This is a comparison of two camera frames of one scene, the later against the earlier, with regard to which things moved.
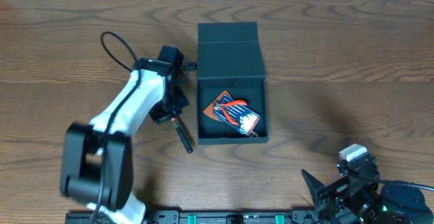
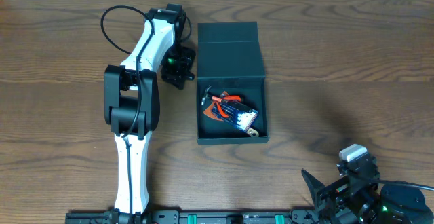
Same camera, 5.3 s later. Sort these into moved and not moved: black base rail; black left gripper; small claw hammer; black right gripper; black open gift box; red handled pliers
Moved: black left gripper; red handled pliers; small claw hammer
Not moved: black base rail; black open gift box; black right gripper
